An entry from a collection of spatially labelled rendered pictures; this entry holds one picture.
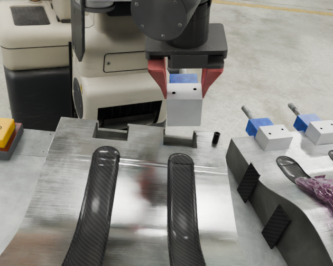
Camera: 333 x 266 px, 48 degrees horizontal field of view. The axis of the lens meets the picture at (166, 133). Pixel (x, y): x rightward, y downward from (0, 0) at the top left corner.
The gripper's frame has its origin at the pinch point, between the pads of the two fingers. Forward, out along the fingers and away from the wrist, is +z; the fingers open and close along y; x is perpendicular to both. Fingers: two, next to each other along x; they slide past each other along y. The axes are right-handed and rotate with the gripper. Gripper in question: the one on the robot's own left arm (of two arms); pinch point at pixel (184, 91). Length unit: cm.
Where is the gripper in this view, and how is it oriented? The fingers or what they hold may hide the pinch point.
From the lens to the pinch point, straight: 54.2
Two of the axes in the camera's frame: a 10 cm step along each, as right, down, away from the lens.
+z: 0.1, 6.9, 7.2
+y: 10.0, -0.1, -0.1
